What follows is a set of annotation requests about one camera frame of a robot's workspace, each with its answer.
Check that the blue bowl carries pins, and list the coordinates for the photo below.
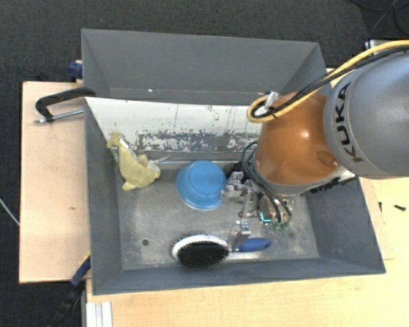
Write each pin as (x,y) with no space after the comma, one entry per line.
(199,184)

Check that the grey metal bin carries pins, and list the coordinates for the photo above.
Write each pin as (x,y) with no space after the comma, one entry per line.
(197,63)

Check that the yellow toy animal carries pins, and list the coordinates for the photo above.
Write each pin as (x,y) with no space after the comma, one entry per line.
(134,172)

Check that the small black screw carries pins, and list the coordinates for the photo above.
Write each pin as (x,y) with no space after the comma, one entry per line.
(400,208)

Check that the pale cardboard board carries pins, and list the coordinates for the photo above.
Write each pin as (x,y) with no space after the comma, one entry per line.
(52,182)

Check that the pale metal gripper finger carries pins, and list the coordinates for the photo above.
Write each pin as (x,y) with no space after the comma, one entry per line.
(240,235)
(233,189)

